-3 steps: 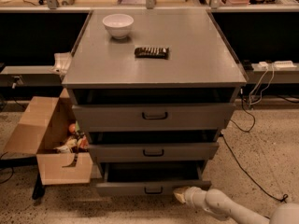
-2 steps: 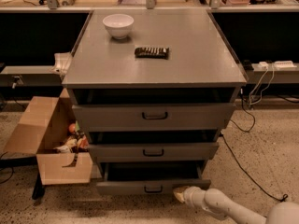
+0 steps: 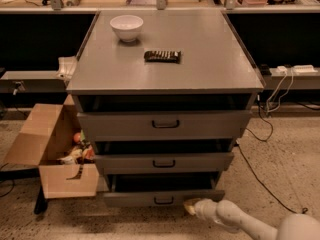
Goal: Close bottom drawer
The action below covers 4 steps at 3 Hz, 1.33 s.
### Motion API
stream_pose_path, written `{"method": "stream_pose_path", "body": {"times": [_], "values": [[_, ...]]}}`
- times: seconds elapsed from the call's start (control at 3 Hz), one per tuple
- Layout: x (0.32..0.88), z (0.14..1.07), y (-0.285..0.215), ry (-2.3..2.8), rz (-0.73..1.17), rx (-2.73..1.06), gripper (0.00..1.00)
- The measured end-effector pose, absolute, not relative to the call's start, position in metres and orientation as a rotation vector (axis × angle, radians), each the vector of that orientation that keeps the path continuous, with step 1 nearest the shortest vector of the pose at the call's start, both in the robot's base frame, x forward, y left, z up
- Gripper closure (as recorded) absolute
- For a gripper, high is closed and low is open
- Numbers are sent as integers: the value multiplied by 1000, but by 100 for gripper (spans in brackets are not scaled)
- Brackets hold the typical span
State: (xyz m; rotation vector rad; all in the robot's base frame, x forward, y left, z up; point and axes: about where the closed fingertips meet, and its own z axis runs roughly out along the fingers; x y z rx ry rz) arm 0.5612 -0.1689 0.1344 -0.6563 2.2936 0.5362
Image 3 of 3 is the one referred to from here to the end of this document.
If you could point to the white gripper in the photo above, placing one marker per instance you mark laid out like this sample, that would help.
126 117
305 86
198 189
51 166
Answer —
204 208

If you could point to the grey bottom drawer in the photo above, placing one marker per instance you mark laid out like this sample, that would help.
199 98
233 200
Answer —
164 189

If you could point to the grey drawer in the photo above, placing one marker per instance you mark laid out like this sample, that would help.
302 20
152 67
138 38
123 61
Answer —
164 189
163 163
143 126

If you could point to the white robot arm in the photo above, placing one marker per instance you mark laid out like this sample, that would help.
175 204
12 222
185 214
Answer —
230 217

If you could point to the grey middle drawer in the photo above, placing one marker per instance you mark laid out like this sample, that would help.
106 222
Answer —
163 163

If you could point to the grey drawer cabinet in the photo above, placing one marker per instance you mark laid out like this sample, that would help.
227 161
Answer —
214 74

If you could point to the grey top drawer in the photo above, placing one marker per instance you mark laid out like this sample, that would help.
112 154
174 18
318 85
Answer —
143 126

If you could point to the orange toy fruit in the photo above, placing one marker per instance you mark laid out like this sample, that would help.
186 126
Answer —
77 137

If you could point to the dark chocolate bar wrapper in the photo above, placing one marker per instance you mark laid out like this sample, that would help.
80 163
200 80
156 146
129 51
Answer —
162 56

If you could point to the open cardboard box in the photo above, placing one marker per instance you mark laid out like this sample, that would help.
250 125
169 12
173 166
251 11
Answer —
46 136

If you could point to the white power strip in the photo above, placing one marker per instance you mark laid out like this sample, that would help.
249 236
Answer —
304 69

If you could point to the white ceramic bowl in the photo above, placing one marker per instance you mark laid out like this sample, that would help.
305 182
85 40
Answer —
127 27

